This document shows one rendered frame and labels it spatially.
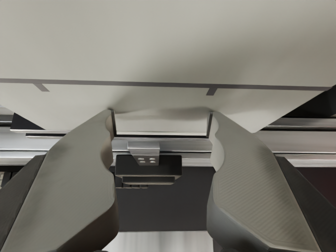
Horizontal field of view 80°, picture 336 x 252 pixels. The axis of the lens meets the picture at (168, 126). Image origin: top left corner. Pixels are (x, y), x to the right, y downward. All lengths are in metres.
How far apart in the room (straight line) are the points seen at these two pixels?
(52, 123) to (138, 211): 0.55
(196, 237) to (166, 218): 0.50
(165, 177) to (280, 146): 0.26
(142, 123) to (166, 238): 0.10
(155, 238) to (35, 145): 0.36
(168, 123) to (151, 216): 0.55
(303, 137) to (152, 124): 0.43
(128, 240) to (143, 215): 0.50
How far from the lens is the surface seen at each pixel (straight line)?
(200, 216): 0.70
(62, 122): 0.17
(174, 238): 0.19
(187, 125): 0.16
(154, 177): 0.38
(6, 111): 0.27
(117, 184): 0.56
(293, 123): 0.54
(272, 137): 0.50
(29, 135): 0.23
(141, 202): 0.69
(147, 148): 0.22
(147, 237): 0.19
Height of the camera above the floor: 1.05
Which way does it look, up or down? 18 degrees down
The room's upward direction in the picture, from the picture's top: 180 degrees clockwise
